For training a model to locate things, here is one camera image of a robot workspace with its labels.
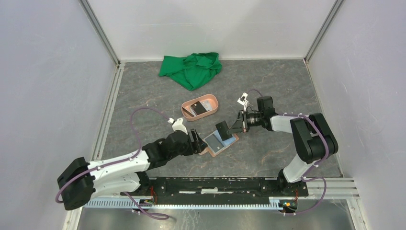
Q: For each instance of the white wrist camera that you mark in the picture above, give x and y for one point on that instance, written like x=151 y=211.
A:
x=178 y=125
x=243 y=100

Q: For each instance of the green cloth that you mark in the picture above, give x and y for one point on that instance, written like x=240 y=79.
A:
x=193 y=71

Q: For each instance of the pink oval tray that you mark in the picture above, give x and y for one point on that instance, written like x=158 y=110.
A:
x=188 y=113

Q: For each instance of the dark credit card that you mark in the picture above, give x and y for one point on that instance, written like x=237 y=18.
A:
x=215 y=146

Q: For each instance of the black card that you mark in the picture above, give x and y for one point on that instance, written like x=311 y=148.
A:
x=197 y=108
x=222 y=129

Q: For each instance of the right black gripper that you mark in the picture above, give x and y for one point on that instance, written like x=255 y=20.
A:
x=238 y=127

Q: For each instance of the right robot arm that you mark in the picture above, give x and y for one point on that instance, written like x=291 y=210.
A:
x=313 y=139

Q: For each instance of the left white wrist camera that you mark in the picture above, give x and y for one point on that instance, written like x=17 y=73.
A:
x=178 y=125

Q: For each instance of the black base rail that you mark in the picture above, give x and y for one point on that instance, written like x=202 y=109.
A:
x=217 y=190

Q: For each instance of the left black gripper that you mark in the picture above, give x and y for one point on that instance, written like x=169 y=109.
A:
x=199 y=144

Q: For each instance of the brown leather card holder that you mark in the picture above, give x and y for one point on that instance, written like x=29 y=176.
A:
x=227 y=143

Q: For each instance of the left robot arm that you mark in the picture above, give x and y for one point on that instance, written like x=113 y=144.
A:
x=84 y=180

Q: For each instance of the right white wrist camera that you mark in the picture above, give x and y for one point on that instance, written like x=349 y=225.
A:
x=243 y=100

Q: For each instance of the white magstripe card in tray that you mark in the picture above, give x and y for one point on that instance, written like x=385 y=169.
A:
x=206 y=104

